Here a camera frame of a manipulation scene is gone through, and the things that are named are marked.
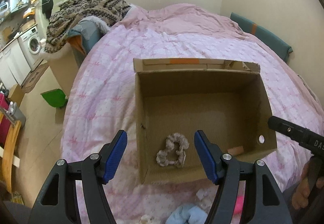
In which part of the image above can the bright pink soft item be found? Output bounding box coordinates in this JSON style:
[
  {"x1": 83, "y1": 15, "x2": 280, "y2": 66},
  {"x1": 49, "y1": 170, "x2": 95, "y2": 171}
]
[{"x1": 234, "y1": 195, "x2": 245, "y2": 214}]

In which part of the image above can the teal jacket with fur trim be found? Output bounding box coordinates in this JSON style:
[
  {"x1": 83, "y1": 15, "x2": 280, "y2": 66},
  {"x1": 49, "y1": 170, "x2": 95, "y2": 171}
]
[{"x1": 66, "y1": 15, "x2": 110, "y2": 55}]

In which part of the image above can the brown doormat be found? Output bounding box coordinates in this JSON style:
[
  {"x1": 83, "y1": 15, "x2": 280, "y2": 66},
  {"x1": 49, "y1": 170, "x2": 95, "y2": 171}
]
[{"x1": 20, "y1": 62, "x2": 50, "y2": 93}]

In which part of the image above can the grey bin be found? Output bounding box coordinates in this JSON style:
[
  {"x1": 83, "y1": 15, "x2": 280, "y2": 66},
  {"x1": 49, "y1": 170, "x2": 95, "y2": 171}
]
[{"x1": 9, "y1": 103, "x2": 26, "y2": 128}]

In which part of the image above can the beige knitted scrunchie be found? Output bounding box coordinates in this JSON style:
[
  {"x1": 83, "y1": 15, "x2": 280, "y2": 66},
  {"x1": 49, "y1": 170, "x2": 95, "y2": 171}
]
[{"x1": 156, "y1": 133, "x2": 190, "y2": 168}]

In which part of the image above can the pink patterned quilt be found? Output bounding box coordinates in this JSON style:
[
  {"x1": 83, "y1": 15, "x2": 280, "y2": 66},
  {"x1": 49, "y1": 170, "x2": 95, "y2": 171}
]
[{"x1": 60, "y1": 3, "x2": 324, "y2": 224}]

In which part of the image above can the white washing machine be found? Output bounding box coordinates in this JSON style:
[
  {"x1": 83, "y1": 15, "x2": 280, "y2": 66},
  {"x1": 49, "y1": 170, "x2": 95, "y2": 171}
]
[{"x1": 18, "y1": 25, "x2": 44, "y2": 70}]

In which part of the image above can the magenta bag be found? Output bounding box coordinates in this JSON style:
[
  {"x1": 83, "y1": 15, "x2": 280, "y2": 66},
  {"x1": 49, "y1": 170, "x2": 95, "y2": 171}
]
[{"x1": 0, "y1": 92, "x2": 12, "y2": 147}]

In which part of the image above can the white fluffy soft item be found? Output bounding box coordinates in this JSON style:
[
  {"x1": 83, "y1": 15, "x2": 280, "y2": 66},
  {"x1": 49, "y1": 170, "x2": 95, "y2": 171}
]
[{"x1": 195, "y1": 188, "x2": 215, "y2": 208}]

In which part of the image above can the cream fluffy soft item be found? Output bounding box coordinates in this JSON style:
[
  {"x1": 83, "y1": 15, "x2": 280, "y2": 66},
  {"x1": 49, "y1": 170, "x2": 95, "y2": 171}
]
[{"x1": 139, "y1": 214, "x2": 162, "y2": 224}]

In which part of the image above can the wooden chair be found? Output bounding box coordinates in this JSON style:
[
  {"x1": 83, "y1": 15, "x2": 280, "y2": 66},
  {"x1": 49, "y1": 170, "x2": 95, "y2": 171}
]
[{"x1": 0, "y1": 110, "x2": 22, "y2": 194}]

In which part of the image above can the person's right hand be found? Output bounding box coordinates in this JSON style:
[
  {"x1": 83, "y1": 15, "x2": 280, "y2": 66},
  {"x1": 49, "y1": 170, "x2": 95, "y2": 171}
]
[{"x1": 291, "y1": 158, "x2": 317, "y2": 211}]

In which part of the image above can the light blue fluffy scrunchie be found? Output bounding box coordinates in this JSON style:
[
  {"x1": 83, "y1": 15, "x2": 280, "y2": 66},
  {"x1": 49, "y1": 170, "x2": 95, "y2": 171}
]
[{"x1": 166, "y1": 203, "x2": 212, "y2": 224}]

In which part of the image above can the small brown cardboard box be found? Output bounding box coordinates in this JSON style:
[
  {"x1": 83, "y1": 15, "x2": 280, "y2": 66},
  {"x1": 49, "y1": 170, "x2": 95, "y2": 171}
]
[{"x1": 7, "y1": 84, "x2": 26, "y2": 107}]

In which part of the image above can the teal cushion with orange band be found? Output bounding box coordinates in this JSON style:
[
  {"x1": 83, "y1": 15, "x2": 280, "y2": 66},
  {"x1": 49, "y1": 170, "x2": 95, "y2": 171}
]
[{"x1": 230, "y1": 12, "x2": 293, "y2": 61}]

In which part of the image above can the white kitchen cabinet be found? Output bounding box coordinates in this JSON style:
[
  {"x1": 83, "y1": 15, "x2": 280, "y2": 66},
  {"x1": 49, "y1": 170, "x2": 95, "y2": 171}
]
[{"x1": 0, "y1": 40, "x2": 31, "y2": 86}]

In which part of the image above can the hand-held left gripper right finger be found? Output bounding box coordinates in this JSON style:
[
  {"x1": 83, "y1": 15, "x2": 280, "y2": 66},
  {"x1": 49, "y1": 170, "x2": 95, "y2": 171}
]
[{"x1": 194, "y1": 130, "x2": 291, "y2": 224}]

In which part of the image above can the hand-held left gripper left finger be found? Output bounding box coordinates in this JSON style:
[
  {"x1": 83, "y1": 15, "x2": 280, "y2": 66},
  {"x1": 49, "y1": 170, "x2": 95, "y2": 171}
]
[{"x1": 30, "y1": 129, "x2": 128, "y2": 224}]

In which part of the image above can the green dustpan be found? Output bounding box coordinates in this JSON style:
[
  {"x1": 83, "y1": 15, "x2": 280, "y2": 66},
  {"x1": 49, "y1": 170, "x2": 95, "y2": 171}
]
[{"x1": 40, "y1": 89, "x2": 68, "y2": 108}]

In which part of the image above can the black hanging garment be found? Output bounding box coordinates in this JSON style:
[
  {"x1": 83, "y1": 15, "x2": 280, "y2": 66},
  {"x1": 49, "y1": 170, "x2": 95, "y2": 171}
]
[{"x1": 42, "y1": 0, "x2": 53, "y2": 21}]

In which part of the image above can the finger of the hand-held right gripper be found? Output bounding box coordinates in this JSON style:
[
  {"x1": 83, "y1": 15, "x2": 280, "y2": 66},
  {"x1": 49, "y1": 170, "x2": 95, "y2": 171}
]
[{"x1": 268, "y1": 116, "x2": 308, "y2": 142}]

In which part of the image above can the brown patterned knit blanket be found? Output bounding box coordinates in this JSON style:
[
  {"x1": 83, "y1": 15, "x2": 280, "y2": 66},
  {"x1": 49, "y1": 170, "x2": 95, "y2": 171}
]
[{"x1": 45, "y1": 0, "x2": 131, "y2": 54}]

